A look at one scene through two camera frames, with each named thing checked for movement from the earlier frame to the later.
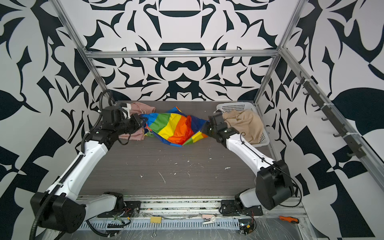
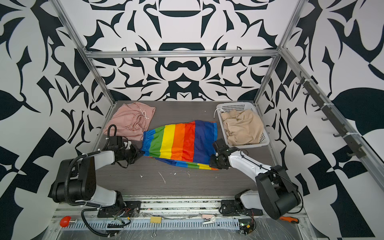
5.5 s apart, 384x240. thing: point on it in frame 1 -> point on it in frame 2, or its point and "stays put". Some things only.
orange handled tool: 291,219 stays put
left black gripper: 134,117 -> 136,154
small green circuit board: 246,226 stays put
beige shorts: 246,122 stays put
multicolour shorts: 174,127 -> 188,144
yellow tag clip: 157,219 stays put
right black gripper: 207,126 -> 212,162
